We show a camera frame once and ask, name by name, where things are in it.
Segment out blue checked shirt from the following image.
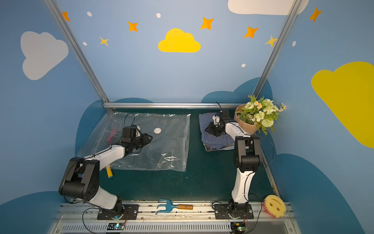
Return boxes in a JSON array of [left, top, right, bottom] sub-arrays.
[[199, 113, 234, 152]]

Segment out dark plaid shirt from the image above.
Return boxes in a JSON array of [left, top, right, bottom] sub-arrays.
[[204, 111, 236, 153]]

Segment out clear plastic vacuum bag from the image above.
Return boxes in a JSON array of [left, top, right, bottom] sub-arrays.
[[77, 112, 190, 172]]

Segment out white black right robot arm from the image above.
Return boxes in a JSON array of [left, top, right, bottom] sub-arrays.
[[206, 110, 261, 214]]

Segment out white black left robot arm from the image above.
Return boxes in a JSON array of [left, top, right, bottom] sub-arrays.
[[58, 125, 153, 220]]

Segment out tan ribbed flower pot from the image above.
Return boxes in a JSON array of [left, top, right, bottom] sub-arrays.
[[234, 104, 258, 135]]

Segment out yellow toy shovel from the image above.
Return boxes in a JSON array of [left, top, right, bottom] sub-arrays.
[[106, 165, 114, 178]]

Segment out white green artificial flowers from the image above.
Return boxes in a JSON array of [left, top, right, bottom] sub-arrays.
[[236, 95, 287, 135]]

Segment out left green circuit board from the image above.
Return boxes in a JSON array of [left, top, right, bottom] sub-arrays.
[[107, 223, 126, 231]]

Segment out green circuit board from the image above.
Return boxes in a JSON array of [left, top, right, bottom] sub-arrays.
[[230, 222, 248, 234], [107, 223, 126, 231]]

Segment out yellow smiley sponge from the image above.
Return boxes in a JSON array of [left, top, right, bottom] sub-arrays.
[[263, 195, 286, 218]]

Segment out right green circuit board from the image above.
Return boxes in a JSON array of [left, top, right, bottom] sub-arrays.
[[230, 222, 248, 234]]

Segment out aluminium back frame rail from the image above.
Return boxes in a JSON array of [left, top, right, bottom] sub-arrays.
[[103, 102, 241, 109]]

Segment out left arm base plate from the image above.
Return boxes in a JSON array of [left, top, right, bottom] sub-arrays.
[[97, 204, 139, 221]]

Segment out blue garden fork wooden handle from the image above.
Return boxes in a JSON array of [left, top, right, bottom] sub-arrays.
[[156, 199, 193, 215]]

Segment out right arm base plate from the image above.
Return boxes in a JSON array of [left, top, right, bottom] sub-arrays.
[[212, 202, 254, 220]]

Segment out right aluminium corner post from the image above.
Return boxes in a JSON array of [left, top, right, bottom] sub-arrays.
[[252, 0, 303, 98]]

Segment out aluminium corner post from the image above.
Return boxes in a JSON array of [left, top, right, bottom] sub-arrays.
[[252, 0, 303, 98], [44, 0, 110, 106]]

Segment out aluminium front mounting rail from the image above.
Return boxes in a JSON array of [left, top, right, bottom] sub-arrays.
[[53, 200, 296, 223]]

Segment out white vented cable duct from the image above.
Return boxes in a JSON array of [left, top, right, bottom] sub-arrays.
[[56, 222, 231, 234]]

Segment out left aluminium corner post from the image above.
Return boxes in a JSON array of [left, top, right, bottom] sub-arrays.
[[44, 0, 110, 106]]

